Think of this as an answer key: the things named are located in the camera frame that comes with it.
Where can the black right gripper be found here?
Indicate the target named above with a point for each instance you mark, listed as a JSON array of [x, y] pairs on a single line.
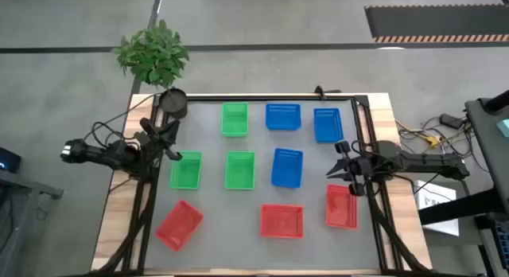
[[360, 166]]

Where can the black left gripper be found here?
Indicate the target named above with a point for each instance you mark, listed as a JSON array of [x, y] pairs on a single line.
[[154, 139]]

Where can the red plastic basket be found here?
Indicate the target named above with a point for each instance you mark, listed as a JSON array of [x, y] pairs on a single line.
[[340, 208], [282, 221], [179, 226]]

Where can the green plastic basket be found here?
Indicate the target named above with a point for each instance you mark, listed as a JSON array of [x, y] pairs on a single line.
[[239, 170], [234, 119], [186, 170]]

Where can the blue plastic basket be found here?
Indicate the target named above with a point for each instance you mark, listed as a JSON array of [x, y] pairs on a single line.
[[283, 117], [328, 126], [287, 168]]

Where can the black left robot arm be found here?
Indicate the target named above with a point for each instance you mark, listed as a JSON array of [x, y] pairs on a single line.
[[99, 153]]

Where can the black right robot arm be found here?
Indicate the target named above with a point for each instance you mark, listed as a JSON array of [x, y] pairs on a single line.
[[429, 163]]

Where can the black plant pot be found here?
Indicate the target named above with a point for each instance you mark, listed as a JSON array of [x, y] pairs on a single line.
[[173, 103]]

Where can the green leafy plant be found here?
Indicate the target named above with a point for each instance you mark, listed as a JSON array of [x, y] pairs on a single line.
[[153, 54]]

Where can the black clamp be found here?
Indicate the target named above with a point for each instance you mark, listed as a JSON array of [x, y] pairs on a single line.
[[319, 92]]

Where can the white cardboard box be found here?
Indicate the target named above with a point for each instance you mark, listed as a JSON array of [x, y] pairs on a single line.
[[437, 197]]

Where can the black power adapter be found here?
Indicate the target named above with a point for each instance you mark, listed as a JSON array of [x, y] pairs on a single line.
[[451, 121]]

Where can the grey table mat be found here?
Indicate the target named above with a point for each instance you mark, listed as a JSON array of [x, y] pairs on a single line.
[[242, 255]]

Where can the black equipment cart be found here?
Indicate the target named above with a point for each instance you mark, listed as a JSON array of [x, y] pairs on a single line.
[[493, 153]]

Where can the grey metal desk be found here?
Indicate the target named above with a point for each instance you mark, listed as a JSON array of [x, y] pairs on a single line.
[[20, 197]]

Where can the black device with blue light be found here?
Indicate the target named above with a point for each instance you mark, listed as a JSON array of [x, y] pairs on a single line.
[[8, 161]]

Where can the teal box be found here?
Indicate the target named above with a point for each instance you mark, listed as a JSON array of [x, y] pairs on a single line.
[[504, 127]]

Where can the black hazard-striped floor mat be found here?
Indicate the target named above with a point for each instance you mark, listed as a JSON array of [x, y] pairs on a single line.
[[437, 22]]

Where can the black aluminium frame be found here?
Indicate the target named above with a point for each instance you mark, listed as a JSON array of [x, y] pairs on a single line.
[[258, 97]]

